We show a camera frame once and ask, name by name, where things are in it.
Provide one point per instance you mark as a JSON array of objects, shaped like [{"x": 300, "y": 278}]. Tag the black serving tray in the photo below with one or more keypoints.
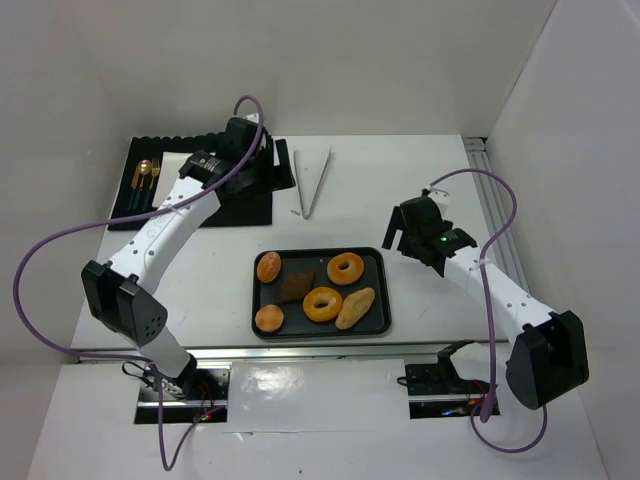
[{"x": 302, "y": 302}]

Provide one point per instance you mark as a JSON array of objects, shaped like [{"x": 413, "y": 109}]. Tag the gold fork teal handle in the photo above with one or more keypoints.
[{"x": 155, "y": 172}]

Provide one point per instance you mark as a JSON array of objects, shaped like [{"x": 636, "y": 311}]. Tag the round bun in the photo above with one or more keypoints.
[
  {"x": 269, "y": 318},
  {"x": 268, "y": 267}
]

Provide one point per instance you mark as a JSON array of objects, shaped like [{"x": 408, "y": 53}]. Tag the gold spoon teal handle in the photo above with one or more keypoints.
[{"x": 142, "y": 178}]

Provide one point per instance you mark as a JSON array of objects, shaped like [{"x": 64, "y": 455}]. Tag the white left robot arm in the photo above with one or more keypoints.
[{"x": 120, "y": 292}]

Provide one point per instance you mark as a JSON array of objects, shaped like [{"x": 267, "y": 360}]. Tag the white square plate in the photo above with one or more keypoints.
[{"x": 169, "y": 172}]

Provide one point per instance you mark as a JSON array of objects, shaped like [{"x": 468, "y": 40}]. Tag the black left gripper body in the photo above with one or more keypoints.
[{"x": 270, "y": 163}]

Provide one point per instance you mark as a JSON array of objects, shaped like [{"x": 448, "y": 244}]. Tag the aluminium rail right edge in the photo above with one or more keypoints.
[{"x": 496, "y": 206}]

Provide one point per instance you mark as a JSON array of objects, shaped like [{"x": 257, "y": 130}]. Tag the brown chocolate pastry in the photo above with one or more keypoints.
[{"x": 296, "y": 286}]

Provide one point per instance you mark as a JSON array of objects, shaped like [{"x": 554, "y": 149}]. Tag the glazed donut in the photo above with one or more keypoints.
[
  {"x": 322, "y": 304},
  {"x": 345, "y": 268}
]

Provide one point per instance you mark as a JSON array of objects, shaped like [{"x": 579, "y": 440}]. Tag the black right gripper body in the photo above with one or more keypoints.
[{"x": 406, "y": 240}]

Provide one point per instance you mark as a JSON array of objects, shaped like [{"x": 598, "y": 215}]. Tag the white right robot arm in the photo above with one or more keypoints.
[{"x": 548, "y": 349}]

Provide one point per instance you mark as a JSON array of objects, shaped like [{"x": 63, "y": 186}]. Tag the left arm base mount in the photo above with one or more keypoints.
[{"x": 205, "y": 401}]

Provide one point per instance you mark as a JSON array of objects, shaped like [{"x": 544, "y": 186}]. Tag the round bun upper left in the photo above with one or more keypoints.
[{"x": 268, "y": 267}]

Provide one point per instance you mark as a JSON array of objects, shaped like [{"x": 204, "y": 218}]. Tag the oblong golden bread roll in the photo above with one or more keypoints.
[{"x": 354, "y": 307}]

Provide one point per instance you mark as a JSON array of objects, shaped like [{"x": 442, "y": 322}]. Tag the gold knife teal handle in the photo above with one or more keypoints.
[{"x": 134, "y": 187}]

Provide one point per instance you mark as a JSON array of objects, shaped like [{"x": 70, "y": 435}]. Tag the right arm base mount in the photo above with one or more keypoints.
[{"x": 435, "y": 390}]

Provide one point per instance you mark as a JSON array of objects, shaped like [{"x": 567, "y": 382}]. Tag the metal tongs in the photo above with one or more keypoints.
[{"x": 311, "y": 167}]

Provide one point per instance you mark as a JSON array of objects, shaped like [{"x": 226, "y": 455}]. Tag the black placemat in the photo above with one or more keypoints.
[{"x": 242, "y": 212}]

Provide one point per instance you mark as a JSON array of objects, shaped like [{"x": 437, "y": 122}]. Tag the round bun lower left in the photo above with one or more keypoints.
[{"x": 269, "y": 318}]

